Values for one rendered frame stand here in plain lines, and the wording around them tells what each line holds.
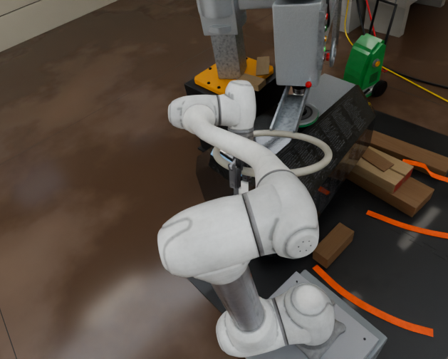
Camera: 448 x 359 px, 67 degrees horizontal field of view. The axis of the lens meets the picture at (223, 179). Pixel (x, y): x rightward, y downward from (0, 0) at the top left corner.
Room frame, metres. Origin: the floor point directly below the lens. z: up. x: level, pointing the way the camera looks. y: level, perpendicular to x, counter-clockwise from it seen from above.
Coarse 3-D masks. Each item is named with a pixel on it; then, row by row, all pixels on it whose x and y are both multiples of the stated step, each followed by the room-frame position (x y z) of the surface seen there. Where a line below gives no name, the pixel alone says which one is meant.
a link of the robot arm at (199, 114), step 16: (192, 96) 0.96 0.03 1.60; (208, 96) 0.95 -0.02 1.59; (176, 112) 0.91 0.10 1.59; (192, 112) 0.88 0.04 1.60; (208, 112) 0.88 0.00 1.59; (192, 128) 0.82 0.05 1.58; (208, 128) 0.77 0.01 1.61; (224, 144) 0.69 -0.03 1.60; (240, 144) 0.66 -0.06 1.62; (256, 144) 0.64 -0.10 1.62; (256, 160) 0.58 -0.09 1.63; (272, 160) 0.54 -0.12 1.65; (256, 176) 0.52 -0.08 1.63
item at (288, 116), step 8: (288, 88) 1.56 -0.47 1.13; (288, 96) 1.51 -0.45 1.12; (296, 96) 1.49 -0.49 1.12; (304, 96) 1.41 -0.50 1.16; (280, 104) 1.39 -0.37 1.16; (288, 104) 1.44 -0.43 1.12; (296, 104) 1.42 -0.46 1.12; (304, 104) 1.38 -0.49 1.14; (280, 112) 1.37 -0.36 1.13; (288, 112) 1.37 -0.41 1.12; (296, 112) 1.35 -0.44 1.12; (272, 120) 1.28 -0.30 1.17; (280, 120) 1.32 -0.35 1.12; (288, 120) 1.30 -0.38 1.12; (296, 120) 1.23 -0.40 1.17; (272, 128) 1.23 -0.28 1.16; (280, 128) 1.26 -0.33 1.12; (288, 128) 1.24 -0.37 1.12; (296, 128) 1.19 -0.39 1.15; (272, 136) 1.22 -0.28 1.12
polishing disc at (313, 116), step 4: (308, 104) 1.65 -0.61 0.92; (312, 104) 1.64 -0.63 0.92; (308, 108) 1.61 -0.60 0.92; (312, 108) 1.60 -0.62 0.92; (316, 108) 1.59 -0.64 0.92; (308, 112) 1.57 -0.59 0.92; (312, 112) 1.57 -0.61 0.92; (316, 112) 1.56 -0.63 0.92; (304, 116) 1.54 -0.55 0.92; (308, 116) 1.53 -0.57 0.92; (312, 116) 1.53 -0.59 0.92; (316, 116) 1.52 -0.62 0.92; (304, 120) 1.51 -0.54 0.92; (308, 120) 1.50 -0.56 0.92; (312, 120) 1.49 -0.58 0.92; (300, 124) 1.49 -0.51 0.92; (304, 124) 1.49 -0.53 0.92
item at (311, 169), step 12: (264, 132) 1.22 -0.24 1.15; (276, 132) 1.20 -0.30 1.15; (288, 132) 1.18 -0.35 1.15; (324, 144) 1.00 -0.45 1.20; (216, 156) 0.99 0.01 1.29; (324, 156) 0.90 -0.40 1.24; (228, 168) 0.89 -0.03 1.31; (252, 168) 0.84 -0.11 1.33; (300, 168) 0.81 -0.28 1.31; (312, 168) 0.81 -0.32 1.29
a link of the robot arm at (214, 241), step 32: (192, 224) 0.38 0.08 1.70; (224, 224) 0.37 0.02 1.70; (160, 256) 0.36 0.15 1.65; (192, 256) 0.34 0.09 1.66; (224, 256) 0.33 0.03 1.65; (256, 256) 0.33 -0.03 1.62; (224, 288) 0.35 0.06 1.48; (224, 320) 0.43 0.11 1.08; (256, 320) 0.36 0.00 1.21; (256, 352) 0.33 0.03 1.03
